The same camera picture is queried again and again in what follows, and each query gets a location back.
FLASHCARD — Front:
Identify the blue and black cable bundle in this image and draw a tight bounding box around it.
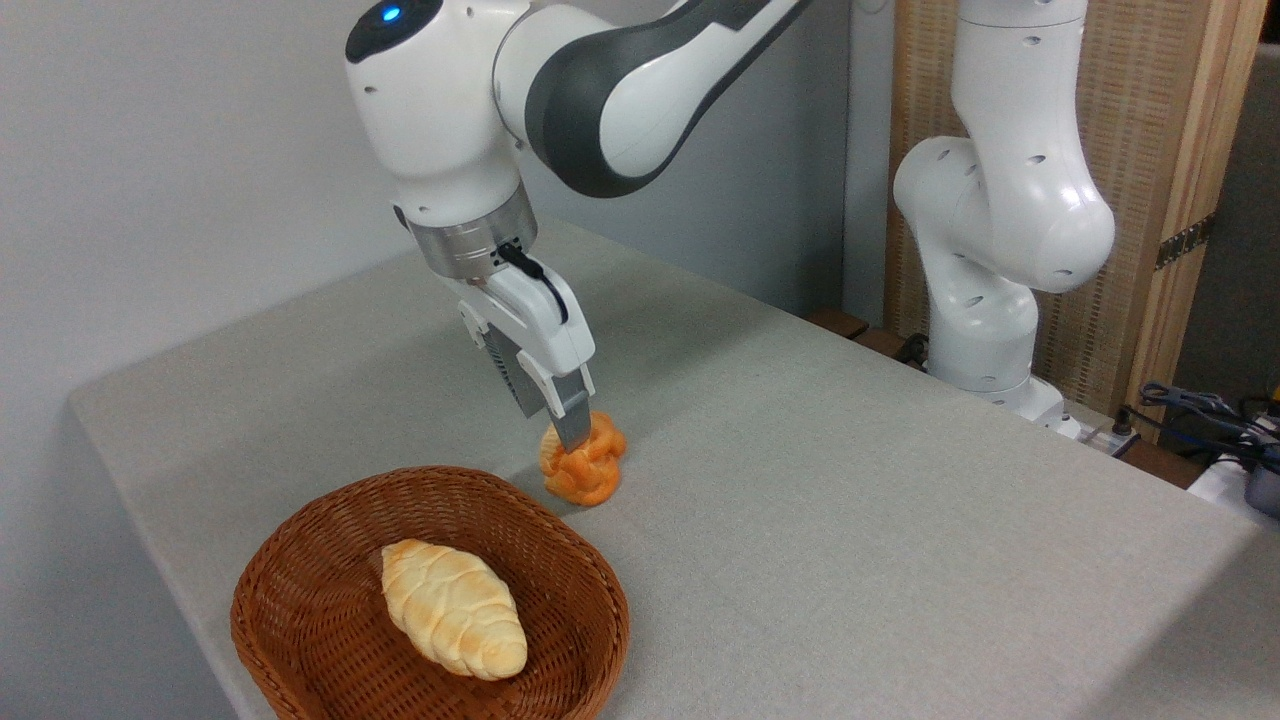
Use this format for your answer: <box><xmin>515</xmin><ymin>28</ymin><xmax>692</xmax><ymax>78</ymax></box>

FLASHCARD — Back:
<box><xmin>1138</xmin><ymin>380</ymin><xmax>1280</xmax><ymax>473</ymax></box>

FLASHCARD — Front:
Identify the wooden framed woven screen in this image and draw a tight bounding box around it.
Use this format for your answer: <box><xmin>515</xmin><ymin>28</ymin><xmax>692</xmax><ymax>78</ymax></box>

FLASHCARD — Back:
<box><xmin>884</xmin><ymin>0</ymin><xmax>1269</xmax><ymax>443</ymax></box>

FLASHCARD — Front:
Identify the brown wooden board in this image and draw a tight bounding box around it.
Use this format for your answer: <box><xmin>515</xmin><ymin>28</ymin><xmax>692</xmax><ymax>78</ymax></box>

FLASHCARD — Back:
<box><xmin>803</xmin><ymin>308</ymin><xmax>933</xmax><ymax>373</ymax></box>

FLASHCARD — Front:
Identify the dark metal screen hinge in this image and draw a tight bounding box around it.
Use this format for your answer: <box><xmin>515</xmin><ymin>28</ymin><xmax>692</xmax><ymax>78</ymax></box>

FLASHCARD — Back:
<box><xmin>1155</xmin><ymin>212</ymin><xmax>1217</xmax><ymax>272</ymax></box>

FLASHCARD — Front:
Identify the round knotted bread bun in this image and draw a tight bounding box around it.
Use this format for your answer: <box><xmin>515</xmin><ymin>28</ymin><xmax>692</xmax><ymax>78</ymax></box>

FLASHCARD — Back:
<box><xmin>538</xmin><ymin>410</ymin><xmax>629</xmax><ymax>508</ymax></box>

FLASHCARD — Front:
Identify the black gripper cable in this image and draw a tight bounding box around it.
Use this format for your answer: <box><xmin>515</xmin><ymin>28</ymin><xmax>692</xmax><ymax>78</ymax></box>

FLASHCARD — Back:
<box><xmin>497</xmin><ymin>241</ymin><xmax>571</xmax><ymax>326</ymax></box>

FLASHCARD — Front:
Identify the brown woven wicker basket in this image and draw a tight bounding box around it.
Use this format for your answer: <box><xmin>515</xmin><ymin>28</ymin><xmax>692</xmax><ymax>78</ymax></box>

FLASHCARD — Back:
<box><xmin>230</xmin><ymin>465</ymin><xmax>631</xmax><ymax>720</ymax></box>

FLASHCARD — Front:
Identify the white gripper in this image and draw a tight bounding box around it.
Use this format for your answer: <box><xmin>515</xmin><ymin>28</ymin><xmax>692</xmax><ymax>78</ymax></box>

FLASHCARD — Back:
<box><xmin>456</xmin><ymin>264</ymin><xmax>598</xmax><ymax>454</ymax></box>

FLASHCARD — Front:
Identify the white cloth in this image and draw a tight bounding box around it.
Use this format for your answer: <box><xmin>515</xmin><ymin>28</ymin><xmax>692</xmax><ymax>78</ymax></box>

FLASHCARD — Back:
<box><xmin>1186</xmin><ymin>453</ymin><xmax>1280</xmax><ymax>533</ymax></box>

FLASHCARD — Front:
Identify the long scored bread loaf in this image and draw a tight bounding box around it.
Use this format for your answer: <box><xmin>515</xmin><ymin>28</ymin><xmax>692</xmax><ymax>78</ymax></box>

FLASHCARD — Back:
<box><xmin>380</xmin><ymin>538</ymin><xmax>529</xmax><ymax>682</ymax></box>

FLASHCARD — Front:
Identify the grey round container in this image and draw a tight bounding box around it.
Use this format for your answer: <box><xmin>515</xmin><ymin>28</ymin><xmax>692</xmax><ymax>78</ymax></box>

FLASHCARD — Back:
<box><xmin>1244</xmin><ymin>464</ymin><xmax>1280</xmax><ymax>519</ymax></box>

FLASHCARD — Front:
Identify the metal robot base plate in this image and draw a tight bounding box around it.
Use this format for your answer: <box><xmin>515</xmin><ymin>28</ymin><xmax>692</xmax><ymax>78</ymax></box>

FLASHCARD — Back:
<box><xmin>1058</xmin><ymin>400</ymin><xmax>1142</xmax><ymax>458</ymax></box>

